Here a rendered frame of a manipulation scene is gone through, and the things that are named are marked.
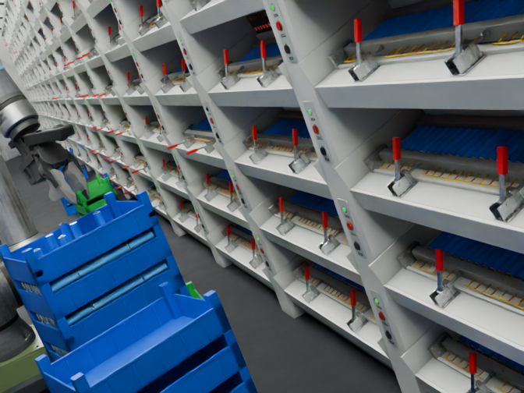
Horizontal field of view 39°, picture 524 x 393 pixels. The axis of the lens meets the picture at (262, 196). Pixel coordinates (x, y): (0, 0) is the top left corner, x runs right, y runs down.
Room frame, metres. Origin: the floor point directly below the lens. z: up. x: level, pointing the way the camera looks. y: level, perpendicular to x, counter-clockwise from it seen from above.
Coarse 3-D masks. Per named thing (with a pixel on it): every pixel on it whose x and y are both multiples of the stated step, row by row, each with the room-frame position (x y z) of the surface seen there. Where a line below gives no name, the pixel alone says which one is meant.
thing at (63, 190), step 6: (54, 174) 1.61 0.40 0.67; (60, 174) 1.62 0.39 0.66; (48, 180) 1.63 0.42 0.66; (60, 180) 1.61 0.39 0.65; (60, 186) 1.60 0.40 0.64; (66, 186) 1.61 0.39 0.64; (54, 192) 1.62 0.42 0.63; (60, 192) 1.60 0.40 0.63; (66, 192) 1.60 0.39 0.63; (72, 192) 1.61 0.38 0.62; (54, 198) 1.62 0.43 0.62; (60, 198) 1.62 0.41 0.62; (66, 198) 1.60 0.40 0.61; (72, 198) 1.60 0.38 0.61
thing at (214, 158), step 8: (200, 112) 2.69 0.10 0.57; (192, 120) 2.68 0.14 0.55; (200, 120) 2.69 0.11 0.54; (176, 128) 2.66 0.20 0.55; (184, 128) 2.67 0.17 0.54; (192, 128) 2.66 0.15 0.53; (168, 136) 2.65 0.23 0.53; (176, 136) 2.66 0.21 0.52; (184, 136) 2.66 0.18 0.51; (200, 144) 2.42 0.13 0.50; (216, 144) 2.07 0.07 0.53; (184, 152) 2.55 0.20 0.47; (200, 152) 2.32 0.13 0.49; (216, 152) 2.19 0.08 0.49; (200, 160) 2.39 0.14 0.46; (208, 160) 2.27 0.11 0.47; (216, 160) 2.17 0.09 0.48; (224, 168) 2.16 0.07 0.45
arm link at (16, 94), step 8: (0, 64) 1.73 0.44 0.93; (0, 72) 1.70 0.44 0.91; (0, 80) 1.69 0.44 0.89; (8, 80) 1.70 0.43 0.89; (0, 88) 1.67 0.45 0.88; (8, 88) 1.68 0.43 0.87; (16, 88) 1.70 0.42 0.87; (0, 96) 1.67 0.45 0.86; (8, 96) 1.67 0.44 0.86; (16, 96) 1.68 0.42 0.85; (24, 96) 1.71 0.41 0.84; (0, 104) 1.66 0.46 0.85; (8, 104) 1.66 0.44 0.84
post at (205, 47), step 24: (168, 0) 2.00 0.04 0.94; (240, 24) 2.02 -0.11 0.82; (192, 48) 1.98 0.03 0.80; (216, 48) 2.00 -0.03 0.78; (216, 120) 1.99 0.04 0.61; (240, 120) 2.00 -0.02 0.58; (264, 192) 1.99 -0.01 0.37; (264, 240) 1.98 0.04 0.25; (264, 264) 2.07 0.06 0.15; (288, 312) 2.02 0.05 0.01
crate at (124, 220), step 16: (112, 192) 1.79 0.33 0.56; (144, 192) 1.64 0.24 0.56; (112, 208) 1.78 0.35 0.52; (128, 208) 1.74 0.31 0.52; (144, 208) 1.63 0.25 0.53; (80, 224) 1.75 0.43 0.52; (96, 224) 1.77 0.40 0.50; (112, 224) 1.58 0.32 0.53; (128, 224) 1.60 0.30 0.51; (144, 224) 1.62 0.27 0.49; (80, 240) 1.54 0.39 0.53; (96, 240) 1.56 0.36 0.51; (112, 240) 1.58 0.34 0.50; (16, 256) 1.66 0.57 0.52; (32, 256) 1.48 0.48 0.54; (48, 256) 1.50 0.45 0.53; (64, 256) 1.52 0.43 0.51; (80, 256) 1.53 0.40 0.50; (96, 256) 1.55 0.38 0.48; (16, 272) 1.59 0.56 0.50; (32, 272) 1.48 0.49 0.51; (48, 272) 1.49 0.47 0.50; (64, 272) 1.51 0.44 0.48
